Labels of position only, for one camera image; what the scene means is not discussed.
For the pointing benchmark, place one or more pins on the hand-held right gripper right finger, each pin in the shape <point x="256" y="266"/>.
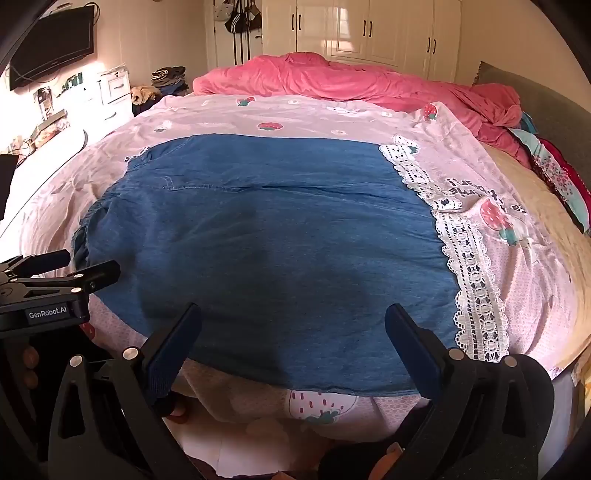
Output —
<point x="413" y="353"/>

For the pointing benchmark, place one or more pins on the black wall television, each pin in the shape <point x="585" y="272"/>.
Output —
<point x="51" y="46"/>

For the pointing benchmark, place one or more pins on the person's left hand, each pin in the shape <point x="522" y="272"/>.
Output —
<point x="30" y="359"/>

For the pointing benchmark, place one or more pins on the cream wardrobe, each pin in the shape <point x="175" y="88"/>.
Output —
<point x="369" y="32"/>

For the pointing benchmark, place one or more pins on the pink strawberry printed bed sheet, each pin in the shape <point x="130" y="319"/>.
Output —
<point x="300" y="115"/>

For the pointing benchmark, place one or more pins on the coral pink blanket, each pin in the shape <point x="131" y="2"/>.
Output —
<point x="351" y="78"/>

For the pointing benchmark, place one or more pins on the beige plush toy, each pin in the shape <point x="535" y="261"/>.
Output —
<point x="145" y="93"/>

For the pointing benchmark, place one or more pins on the blue denim garment with lace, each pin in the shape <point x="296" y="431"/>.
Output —
<point x="277" y="240"/>

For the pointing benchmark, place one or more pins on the white door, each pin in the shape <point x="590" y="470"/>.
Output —
<point x="226" y="46"/>

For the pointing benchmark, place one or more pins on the floral patterned cloth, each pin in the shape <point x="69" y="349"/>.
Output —
<point x="558" y="180"/>

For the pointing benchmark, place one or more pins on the hanging dark bags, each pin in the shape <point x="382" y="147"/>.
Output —
<point x="242" y="16"/>

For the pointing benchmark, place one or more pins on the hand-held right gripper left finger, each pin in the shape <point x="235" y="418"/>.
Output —
<point x="173" y="350"/>

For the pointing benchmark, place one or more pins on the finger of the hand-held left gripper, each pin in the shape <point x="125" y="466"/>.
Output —
<point x="94" y="274"/>
<point x="37" y="263"/>

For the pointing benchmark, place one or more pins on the pile of dark folded clothes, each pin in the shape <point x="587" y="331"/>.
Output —
<point x="170" y="79"/>

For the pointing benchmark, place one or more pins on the white drawer cabinet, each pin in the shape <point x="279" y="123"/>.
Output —
<point x="115" y="92"/>

